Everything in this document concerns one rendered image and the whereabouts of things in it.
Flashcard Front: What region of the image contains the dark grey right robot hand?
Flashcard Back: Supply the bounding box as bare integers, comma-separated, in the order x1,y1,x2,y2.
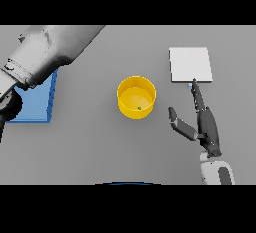
167,78,223,158

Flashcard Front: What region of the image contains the pale square measuring scale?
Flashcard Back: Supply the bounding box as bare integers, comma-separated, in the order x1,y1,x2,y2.
168,46,214,84

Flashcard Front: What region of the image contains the yellow bowl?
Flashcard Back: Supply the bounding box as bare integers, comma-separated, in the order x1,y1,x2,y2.
116,75,157,120

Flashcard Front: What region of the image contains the blue tray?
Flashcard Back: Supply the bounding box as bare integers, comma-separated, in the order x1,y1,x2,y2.
5,68,59,124

